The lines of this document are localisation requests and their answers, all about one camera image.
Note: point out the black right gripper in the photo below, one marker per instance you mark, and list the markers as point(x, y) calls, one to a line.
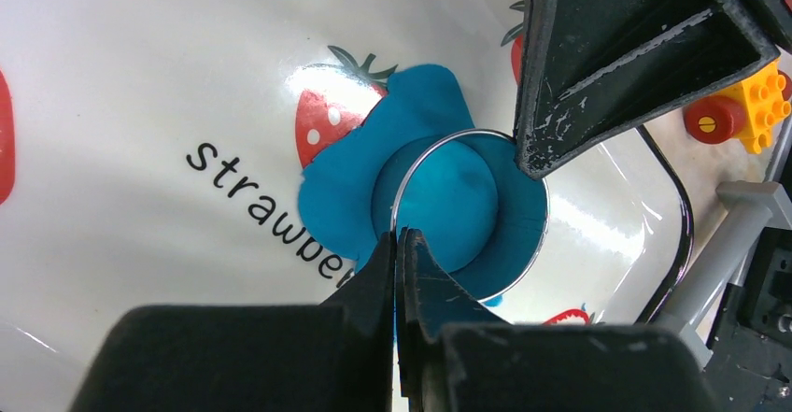
point(593, 69)

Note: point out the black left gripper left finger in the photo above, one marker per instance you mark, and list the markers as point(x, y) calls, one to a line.
point(333, 356)

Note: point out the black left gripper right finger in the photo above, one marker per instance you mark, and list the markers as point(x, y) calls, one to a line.
point(455, 355)

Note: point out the silver tape roll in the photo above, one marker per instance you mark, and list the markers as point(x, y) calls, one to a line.
point(483, 219)

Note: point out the blue play dough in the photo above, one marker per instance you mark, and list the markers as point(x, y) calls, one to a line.
point(335, 198)

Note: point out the yellow toy brick car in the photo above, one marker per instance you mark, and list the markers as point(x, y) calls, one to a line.
point(746, 110)

